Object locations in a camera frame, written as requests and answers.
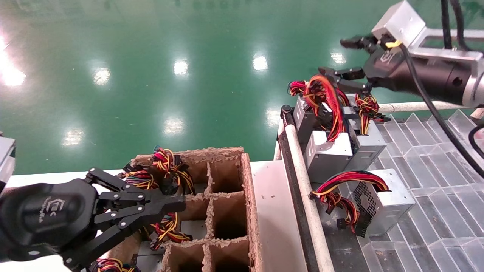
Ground brown cardboard divider box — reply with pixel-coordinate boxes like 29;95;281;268
108;147;264;272

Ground black pipe corner joint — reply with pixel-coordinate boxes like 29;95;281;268
281;105;296;127

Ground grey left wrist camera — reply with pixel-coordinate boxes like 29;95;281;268
0;132;16;189

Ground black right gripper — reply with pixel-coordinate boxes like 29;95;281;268
319;35;468;103

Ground wire bundles in box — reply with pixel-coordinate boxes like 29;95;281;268
152;147;196;195

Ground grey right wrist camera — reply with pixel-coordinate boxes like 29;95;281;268
372;0;430;48

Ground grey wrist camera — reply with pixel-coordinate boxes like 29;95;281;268
372;0;430;48
0;132;16;189

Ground black camera cable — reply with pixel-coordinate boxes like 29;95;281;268
386;40;484;178

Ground short white pipe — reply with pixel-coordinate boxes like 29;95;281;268
274;120;285;161

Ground long white pipe rail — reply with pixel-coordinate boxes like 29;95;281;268
284;124;336;272

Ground clear ridged plastic tray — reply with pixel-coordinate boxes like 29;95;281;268
354;110;484;272

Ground dark grey power supply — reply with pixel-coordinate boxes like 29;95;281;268
289;80;322;146

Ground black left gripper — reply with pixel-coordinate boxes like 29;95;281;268
0;168;186;271

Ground silver camera mount bracket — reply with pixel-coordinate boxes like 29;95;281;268
410;28;484;65

